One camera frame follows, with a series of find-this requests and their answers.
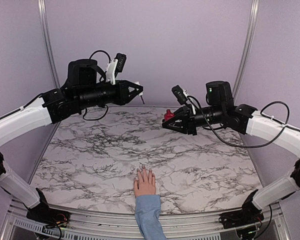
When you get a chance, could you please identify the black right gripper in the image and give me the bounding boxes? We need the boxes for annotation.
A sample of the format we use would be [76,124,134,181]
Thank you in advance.
[162,103,225,136]

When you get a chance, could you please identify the white nail polish brush cap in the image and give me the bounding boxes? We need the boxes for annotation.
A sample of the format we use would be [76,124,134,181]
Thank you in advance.
[134,81,145,105]

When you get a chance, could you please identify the red nail polish bottle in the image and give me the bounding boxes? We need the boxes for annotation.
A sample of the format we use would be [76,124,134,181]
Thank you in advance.
[164,109,175,121]

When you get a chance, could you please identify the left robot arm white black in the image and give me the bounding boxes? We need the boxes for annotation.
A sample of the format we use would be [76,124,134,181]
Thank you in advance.
[0,55,144,223]

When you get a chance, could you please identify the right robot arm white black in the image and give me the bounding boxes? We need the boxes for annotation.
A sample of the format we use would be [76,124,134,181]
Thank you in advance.
[162,80,300,224]

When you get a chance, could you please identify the blue shirt sleeve forearm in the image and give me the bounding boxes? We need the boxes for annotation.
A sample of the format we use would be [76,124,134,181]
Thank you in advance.
[135,195,167,240]

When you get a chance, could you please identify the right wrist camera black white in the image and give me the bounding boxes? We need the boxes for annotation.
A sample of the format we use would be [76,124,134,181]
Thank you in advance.
[171,85,196,115]

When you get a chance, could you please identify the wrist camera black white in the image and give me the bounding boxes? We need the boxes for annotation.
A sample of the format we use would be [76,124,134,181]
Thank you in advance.
[105,53,127,85]
[171,85,196,115]

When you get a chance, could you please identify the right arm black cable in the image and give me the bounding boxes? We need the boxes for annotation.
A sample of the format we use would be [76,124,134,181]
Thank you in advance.
[187,94,290,148]

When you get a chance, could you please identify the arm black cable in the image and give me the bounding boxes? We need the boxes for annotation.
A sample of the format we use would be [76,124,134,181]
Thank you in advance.
[187,94,290,148]
[81,49,112,121]

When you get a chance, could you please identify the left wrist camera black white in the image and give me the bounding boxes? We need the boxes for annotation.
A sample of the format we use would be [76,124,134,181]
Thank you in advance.
[105,53,127,85]

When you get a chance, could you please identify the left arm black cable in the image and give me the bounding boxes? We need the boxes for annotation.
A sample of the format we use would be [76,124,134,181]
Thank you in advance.
[81,49,112,121]

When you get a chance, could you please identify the right aluminium corner post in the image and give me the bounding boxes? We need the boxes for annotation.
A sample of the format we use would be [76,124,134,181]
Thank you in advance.
[234,0,260,94]

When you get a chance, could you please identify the aluminium corner post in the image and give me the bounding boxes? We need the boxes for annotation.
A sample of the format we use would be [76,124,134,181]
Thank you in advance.
[234,0,260,94]
[37,0,61,88]

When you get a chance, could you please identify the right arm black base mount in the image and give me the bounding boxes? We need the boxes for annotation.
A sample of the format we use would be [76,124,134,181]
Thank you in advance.
[218,190,265,229]

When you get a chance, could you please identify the left aluminium corner post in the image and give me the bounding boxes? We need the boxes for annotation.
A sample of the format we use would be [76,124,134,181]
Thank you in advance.
[37,0,61,88]

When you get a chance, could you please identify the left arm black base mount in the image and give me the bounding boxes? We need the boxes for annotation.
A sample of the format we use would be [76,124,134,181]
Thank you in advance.
[26,188,70,228]

